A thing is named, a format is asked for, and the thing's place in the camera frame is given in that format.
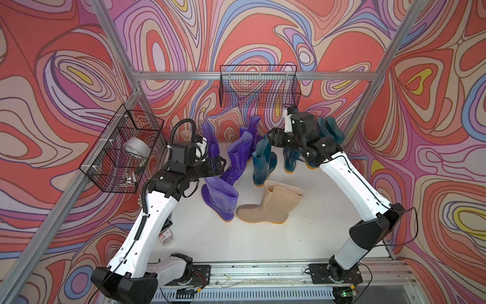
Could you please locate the purple boot back centre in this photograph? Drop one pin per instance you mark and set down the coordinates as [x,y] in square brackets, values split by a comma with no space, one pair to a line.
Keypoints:
[252,128]

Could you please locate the white tape roll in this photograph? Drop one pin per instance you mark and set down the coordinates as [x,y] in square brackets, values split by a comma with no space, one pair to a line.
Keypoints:
[137,147]

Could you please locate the small red white packet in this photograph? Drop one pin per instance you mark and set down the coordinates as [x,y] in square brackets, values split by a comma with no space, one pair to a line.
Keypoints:
[166,237]

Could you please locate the purple boot leaning centre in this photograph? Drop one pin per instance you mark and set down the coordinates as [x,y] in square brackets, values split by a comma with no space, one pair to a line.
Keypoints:
[238,153]

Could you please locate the beige boot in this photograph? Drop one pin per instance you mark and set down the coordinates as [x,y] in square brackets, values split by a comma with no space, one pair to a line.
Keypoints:
[186,135]
[277,202]

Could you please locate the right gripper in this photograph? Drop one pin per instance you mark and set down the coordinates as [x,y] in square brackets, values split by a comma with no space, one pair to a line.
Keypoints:
[276,136]

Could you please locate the purple boot upright back left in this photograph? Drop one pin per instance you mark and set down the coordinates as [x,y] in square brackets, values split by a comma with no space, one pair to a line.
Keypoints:
[212,150]

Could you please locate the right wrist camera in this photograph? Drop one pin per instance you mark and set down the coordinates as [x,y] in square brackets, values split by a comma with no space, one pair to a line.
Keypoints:
[299,123]

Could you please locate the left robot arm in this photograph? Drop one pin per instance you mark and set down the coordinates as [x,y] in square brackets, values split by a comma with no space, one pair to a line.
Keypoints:
[126,278]

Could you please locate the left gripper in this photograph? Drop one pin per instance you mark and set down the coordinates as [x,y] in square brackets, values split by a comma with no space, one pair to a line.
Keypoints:
[218,169]

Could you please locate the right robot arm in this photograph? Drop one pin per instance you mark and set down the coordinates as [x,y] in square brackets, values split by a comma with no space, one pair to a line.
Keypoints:
[378,215]

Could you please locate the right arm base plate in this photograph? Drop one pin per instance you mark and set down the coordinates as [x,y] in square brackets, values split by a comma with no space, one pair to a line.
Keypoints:
[325,273]

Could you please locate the teal boot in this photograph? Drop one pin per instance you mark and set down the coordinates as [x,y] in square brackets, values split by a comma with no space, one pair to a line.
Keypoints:
[291,157]
[324,133]
[334,129]
[264,161]

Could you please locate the black wire basket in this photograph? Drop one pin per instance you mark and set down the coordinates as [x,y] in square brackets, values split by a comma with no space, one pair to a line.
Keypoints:
[107,165]
[259,86]

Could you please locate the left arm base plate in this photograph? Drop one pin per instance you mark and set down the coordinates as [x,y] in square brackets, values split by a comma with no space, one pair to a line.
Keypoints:
[200,277]

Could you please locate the purple boot front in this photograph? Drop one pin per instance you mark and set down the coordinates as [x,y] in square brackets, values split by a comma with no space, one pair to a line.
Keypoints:
[220,196]

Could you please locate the black wire basket back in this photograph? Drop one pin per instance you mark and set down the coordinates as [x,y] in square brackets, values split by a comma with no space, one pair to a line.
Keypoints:
[259,86]

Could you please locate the black wire basket left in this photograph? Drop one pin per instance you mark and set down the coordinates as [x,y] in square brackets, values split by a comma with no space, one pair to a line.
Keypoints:
[107,165]

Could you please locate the beige boot front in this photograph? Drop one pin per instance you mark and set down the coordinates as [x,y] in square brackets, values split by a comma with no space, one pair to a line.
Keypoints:
[277,202]

